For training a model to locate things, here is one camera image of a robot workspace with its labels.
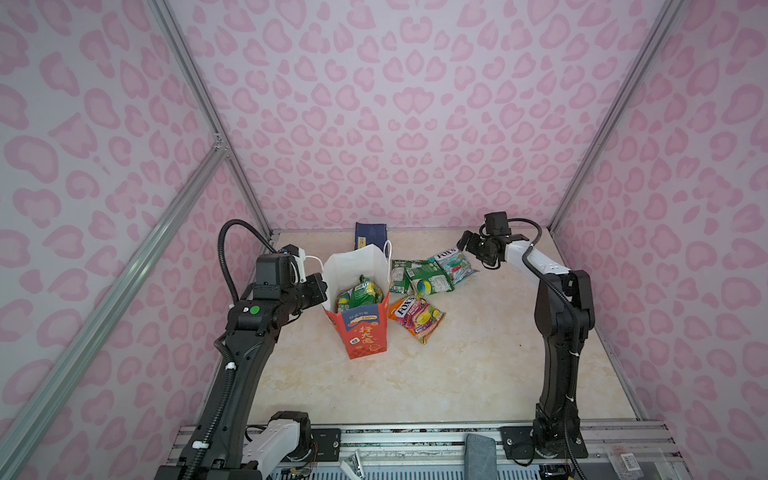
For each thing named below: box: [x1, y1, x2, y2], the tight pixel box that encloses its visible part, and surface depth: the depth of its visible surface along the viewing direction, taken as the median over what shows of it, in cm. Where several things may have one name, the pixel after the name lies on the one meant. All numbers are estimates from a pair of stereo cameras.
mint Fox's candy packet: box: [434, 248, 479, 286], surface depth 108 cm
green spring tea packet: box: [389, 260, 414, 294], surface depth 103 cm
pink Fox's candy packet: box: [388, 296, 447, 345], surface depth 95 cm
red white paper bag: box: [322, 240, 392, 360], surface depth 84 cm
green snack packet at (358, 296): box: [336, 274, 384, 313], surface depth 87 cm
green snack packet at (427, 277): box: [404, 257, 455, 297], surface depth 102 cm
